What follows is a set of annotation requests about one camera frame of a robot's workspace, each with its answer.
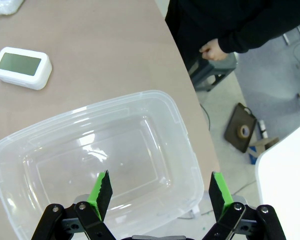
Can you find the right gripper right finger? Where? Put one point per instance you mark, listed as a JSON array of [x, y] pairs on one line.
[[216, 197]]

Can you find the clear plastic container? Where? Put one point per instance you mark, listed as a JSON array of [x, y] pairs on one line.
[[165, 112]]

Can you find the grey plastic stool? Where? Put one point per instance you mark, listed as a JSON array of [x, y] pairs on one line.
[[215, 72]]

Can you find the white digital clock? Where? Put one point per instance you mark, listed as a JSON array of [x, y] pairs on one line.
[[20, 65]]

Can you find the brown tape roll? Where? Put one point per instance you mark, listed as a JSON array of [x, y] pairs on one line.
[[240, 133]]

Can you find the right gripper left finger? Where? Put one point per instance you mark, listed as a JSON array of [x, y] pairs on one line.
[[102, 195]]

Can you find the bubble-wrapped clock showing grey face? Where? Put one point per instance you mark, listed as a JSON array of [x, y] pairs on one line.
[[7, 6]]

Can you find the person's left hand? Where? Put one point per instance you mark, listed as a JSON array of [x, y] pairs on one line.
[[213, 51]]

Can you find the dark brown floor tray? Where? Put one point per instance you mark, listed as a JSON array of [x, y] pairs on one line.
[[236, 120]]

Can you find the person in black zip hoodie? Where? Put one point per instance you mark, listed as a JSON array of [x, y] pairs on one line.
[[190, 20]]

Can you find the black sleeved left forearm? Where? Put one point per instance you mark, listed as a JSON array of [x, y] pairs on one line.
[[260, 32]]

